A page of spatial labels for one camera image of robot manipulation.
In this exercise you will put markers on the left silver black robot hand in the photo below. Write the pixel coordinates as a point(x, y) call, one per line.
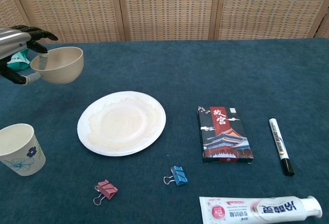
point(13, 40)

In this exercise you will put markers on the beige bowl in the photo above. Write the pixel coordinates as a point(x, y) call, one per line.
point(64, 67)

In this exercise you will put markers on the flower print paper cup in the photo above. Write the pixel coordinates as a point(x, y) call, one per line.
point(18, 152)

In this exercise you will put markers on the white paper plate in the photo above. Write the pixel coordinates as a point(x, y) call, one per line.
point(120, 123)

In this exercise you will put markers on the green wet wipes pack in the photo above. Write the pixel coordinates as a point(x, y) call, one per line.
point(19, 60)

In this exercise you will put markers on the woven bamboo folding screen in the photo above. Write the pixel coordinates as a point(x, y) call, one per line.
point(164, 8)

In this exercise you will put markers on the blue carpet table cover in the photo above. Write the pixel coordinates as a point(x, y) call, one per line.
point(180, 75)

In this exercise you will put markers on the pink binder clip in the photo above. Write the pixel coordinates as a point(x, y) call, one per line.
point(108, 189)

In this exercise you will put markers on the blue binder clip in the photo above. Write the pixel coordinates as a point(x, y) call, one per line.
point(180, 175)

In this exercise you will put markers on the dark palace print card box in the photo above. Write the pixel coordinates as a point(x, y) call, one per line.
point(223, 136)

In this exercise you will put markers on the black white whiteboard marker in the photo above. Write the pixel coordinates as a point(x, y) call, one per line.
point(280, 144)

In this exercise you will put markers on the white toothpaste tube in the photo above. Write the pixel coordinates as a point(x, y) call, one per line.
point(257, 209)

